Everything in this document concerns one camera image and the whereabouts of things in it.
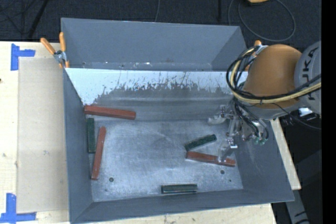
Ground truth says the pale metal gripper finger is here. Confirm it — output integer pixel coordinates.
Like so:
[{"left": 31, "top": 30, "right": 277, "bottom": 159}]
[
  {"left": 208, "top": 112, "right": 228, "bottom": 125},
  {"left": 217, "top": 138, "right": 239, "bottom": 163}
]

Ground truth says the red-brown flat block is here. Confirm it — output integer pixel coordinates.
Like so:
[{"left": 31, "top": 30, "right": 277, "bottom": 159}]
[
  {"left": 83, "top": 104, "right": 137, "bottom": 121},
  {"left": 185, "top": 151, "right": 236, "bottom": 167},
  {"left": 90, "top": 126, "right": 107, "bottom": 180}
]

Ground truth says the dark green flat block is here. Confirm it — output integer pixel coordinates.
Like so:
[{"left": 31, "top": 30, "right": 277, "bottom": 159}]
[
  {"left": 160, "top": 183, "right": 198, "bottom": 195},
  {"left": 86, "top": 117, "right": 96, "bottom": 154},
  {"left": 183, "top": 134, "right": 217, "bottom": 152}
]

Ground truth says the grey metal bin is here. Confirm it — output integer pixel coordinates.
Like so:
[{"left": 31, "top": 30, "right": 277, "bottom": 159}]
[{"left": 60, "top": 17, "right": 296, "bottom": 224}]

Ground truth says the pale wood flat board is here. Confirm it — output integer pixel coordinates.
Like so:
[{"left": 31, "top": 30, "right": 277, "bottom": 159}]
[{"left": 16, "top": 57, "right": 70, "bottom": 215}]

